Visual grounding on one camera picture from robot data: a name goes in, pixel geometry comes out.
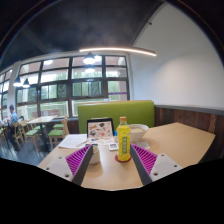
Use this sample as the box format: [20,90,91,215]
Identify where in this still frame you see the white footed bowl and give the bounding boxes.
[128,123,150,142]

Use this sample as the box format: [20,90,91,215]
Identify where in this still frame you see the small white square box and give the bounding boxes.
[108,142,120,152]

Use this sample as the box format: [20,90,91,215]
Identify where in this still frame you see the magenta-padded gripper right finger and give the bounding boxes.
[129,143,184,186]

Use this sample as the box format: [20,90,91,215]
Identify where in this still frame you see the white paint palette tray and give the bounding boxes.
[87,135,116,146]

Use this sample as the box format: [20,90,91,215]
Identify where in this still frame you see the yellow drink bottle orange cap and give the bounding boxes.
[116,116,132,163]

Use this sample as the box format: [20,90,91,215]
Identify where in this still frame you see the curved linear ceiling light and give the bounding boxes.
[79,46,158,57]

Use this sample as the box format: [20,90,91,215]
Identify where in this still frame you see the wooden chairs with green seats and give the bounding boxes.
[0,114,69,151]

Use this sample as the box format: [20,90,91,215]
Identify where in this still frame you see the wooden dining table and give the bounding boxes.
[26,115,58,151]

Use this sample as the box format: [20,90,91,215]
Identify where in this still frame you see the clear plastic lid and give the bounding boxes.
[134,141,151,150]

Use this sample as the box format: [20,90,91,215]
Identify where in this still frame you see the dark-framed window wall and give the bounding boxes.
[0,54,130,118]

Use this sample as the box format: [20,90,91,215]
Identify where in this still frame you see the tablet in black case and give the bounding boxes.
[86,117,115,139]

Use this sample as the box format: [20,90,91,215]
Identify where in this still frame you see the green upholstered bench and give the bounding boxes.
[77,99,156,134]

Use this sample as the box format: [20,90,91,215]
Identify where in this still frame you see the person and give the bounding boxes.
[7,104,19,134]

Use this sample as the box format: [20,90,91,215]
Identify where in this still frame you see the white paper sheets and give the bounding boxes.
[58,133,89,150]

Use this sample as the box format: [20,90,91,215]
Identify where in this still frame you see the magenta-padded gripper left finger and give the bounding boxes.
[44,144,95,187]

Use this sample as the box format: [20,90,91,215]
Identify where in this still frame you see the black pendant lamps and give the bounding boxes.
[12,51,98,89]

